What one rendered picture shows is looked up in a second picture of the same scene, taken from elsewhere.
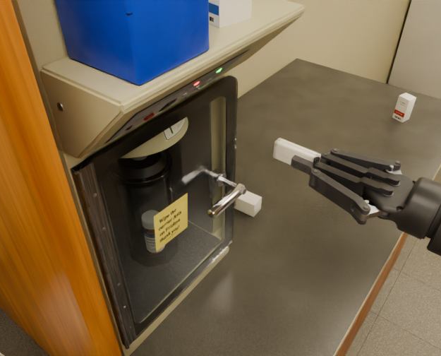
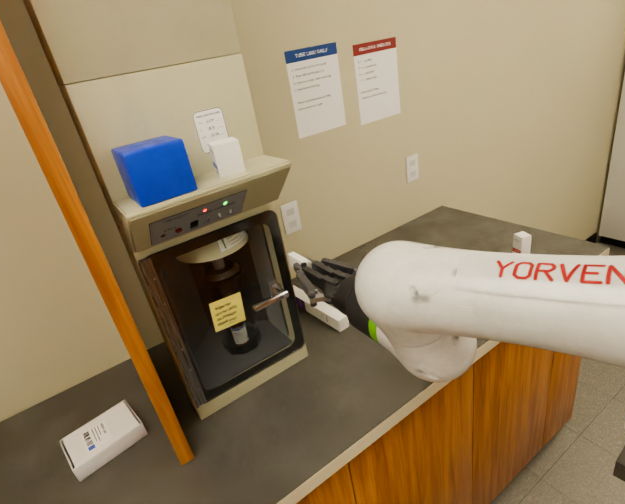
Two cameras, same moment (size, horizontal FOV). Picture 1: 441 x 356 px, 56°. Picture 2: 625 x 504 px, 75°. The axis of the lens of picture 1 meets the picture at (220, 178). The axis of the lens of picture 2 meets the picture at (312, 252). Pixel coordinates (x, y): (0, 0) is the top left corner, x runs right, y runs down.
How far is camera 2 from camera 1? 46 cm
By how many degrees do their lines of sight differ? 23
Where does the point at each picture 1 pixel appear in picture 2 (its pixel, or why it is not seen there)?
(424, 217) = (344, 299)
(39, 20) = (112, 179)
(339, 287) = (386, 392)
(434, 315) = (616, 491)
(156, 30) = (149, 179)
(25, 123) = (76, 223)
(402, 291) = (578, 457)
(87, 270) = (125, 314)
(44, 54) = (116, 195)
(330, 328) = (363, 422)
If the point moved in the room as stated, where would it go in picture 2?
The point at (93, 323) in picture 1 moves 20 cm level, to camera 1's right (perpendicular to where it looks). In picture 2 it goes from (134, 354) to (228, 364)
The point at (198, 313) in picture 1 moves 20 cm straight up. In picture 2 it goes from (264, 397) to (246, 334)
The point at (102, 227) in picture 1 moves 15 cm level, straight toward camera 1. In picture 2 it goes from (163, 302) to (141, 349)
